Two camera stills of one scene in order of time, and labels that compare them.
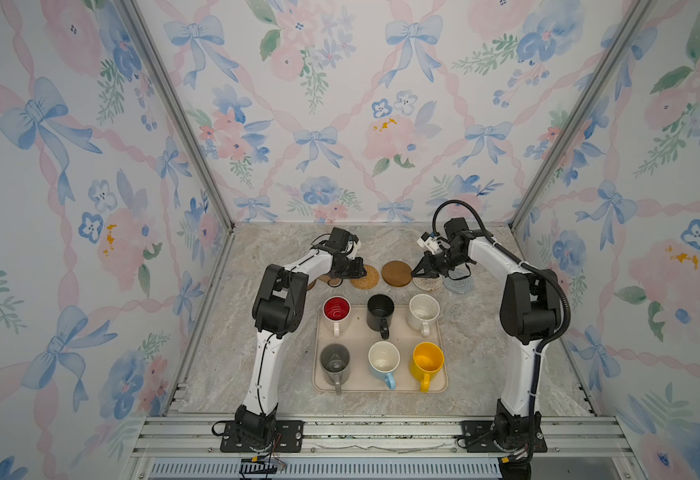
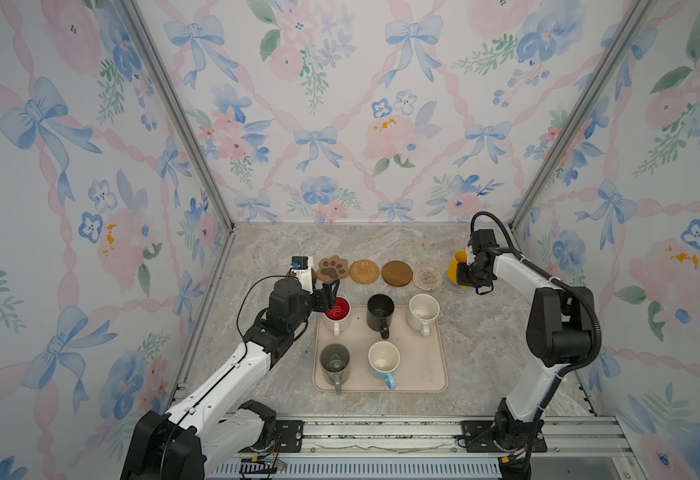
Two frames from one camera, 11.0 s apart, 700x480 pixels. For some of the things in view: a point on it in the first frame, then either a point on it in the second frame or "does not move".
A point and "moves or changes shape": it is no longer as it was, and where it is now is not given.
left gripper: x=358 y=261 → x=323 y=298
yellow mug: x=426 y=362 moves or changes shape
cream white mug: x=424 y=310 does not move
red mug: x=336 y=311 does not move
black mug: x=380 y=308 does not move
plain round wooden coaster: x=396 y=273 does not move
